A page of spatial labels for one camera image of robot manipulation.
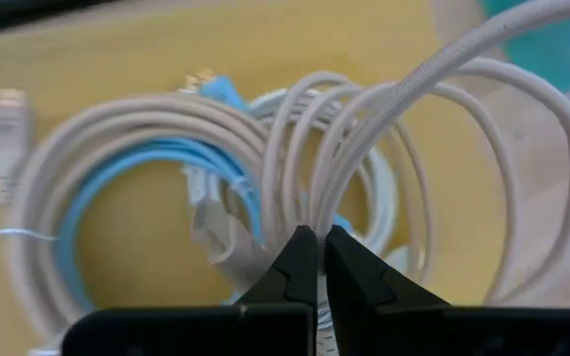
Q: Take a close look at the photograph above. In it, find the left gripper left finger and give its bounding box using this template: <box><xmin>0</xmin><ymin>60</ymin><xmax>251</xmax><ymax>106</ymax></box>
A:
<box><xmin>60</xmin><ymin>224</ymin><xmax>320</xmax><ymax>356</ymax></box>

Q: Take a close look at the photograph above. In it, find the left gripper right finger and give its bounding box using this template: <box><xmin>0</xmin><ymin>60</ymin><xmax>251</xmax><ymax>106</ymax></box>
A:
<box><xmin>324</xmin><ymin>223</ymin><xmax>570</xmax><ymax>356</ymax></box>

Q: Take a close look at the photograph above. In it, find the grey HDMI cable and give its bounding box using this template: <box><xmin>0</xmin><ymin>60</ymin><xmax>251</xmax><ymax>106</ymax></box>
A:
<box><xmin>0</xmin><ymin>87</ymin><xmax>276</xmax><ymax>347</ymax></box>

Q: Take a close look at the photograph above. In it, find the white twist tie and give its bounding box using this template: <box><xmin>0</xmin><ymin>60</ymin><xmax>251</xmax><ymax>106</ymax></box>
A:
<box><xmin>0</xmin><ymin>226</ymin><xmax>58</xmax><ymax>243</ymax></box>

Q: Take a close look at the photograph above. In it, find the white braided cable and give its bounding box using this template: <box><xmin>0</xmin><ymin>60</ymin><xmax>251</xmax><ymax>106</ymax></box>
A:
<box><xmin>259</xmin><ymin>0</ymin><xmax>570</xmax><ymax>356</ymax></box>

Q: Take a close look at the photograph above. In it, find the yellow bin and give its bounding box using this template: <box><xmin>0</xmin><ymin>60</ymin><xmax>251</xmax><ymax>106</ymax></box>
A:
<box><xmin>0</xmin><ymin>0</ymin><xmax>514</xmax><ymax>356</ymax></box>

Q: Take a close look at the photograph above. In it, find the light blue cable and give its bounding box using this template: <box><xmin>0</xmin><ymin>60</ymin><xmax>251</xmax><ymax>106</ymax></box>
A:
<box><xmin>54</xmin><ymin>73</ymin><xmax>355</xmax><ymax>312</ymax></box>

